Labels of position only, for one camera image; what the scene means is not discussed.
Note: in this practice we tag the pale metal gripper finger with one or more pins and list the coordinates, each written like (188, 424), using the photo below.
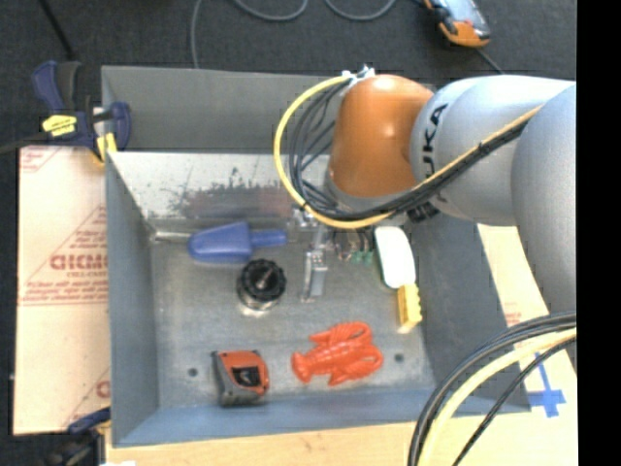
(306, 279)
(318, 277)

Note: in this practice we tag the black round knob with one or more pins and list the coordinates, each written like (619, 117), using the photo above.
(261, 279)

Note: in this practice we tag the red toy lobster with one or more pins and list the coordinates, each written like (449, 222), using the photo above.
(339, 355)

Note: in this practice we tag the yellow ridged block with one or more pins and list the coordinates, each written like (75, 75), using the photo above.
(409, 306)

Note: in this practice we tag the grey metal bin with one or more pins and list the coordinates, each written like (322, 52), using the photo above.
(204, 309)

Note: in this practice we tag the orange and grey tape measure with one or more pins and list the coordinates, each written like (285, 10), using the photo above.
(241, 376)

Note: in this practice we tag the brown cardboard board, red print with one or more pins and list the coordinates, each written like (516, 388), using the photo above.
(58, 241)

